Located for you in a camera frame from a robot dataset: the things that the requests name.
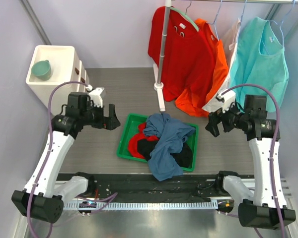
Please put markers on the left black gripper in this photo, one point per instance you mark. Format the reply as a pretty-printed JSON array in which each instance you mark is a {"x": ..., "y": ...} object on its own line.
[{"x": 110, "y": 122}]

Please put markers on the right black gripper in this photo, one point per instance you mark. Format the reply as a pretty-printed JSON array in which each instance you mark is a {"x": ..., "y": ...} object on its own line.
[{"x": 217, "y": 116}]

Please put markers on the dark blue t shirt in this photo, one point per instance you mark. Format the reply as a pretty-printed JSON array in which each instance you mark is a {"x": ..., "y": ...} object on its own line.
[{"x": 171, "y": 134}]

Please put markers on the light teal t shirt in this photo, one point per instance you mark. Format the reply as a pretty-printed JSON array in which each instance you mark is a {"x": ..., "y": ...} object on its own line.
[{"x": 260, "y": 59}]

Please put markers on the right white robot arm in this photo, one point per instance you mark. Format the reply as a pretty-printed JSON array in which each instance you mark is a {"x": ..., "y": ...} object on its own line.
[{"x": 265, "y": 207}]

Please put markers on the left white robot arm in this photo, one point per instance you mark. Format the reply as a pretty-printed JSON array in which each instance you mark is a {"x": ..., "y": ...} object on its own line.
[{"x": 40, "y": 199}]

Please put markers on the hanging orange t shirt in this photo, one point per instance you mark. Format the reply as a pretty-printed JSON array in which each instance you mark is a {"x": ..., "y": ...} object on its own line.
[{"x": 193, "y": 98}]

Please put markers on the red t shirt in tray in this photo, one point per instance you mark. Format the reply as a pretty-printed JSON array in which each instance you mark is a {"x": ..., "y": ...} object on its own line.
[{"x": 132, "y": 146}]

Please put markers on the black t shirt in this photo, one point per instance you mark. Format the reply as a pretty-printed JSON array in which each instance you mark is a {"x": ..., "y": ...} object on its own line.
[{"x": 183, "y": 159}]

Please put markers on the hanging red t shirt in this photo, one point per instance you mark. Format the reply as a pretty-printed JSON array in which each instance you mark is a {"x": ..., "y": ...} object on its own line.
[{"x": 184, "y": 49}]

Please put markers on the green plastic hanger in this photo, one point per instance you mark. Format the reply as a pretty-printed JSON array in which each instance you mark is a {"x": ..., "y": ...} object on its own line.
[{"x": 168, "y": 3}]

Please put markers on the green plastic tray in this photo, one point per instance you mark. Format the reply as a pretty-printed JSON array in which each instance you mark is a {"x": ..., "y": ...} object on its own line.
[{"x": 131, "y": 129}]

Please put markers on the white clothes rack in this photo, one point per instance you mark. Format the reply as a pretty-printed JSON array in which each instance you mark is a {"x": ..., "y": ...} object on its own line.
[{"x": 157, "y": 68}]

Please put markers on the white drawer cabinet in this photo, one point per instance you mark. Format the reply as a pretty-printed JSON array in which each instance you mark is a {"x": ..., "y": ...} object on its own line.
[{"x": 65, "y": 66}]

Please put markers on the hanging white tank top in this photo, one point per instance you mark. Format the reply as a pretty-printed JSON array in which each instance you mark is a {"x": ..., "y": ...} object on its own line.
[{"x": 226, "y": 54}]

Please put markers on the teal cup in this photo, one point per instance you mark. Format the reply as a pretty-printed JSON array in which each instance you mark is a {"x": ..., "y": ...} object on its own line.
[{"x": 42, "y": 70}]

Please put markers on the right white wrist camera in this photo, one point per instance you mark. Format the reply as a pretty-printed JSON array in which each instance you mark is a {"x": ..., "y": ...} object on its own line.
[{"x": 227, "y": 97}]

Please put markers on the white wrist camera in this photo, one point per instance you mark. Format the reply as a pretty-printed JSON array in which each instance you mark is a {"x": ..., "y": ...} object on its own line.
[
  {"x": 96, "y": 94},
  {"x": 227, "y": 97}
]

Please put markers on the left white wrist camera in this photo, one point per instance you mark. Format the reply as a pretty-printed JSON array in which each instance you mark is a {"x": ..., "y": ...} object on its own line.
[{"x": 96, "y": 94}]

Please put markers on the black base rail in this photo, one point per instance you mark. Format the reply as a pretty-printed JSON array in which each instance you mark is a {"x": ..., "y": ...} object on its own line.
[{"x": 144, "y": 188}]

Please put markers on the white slotted cable duct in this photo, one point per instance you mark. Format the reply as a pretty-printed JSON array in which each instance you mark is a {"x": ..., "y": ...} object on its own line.
[{"x": 80, "y": 205}]

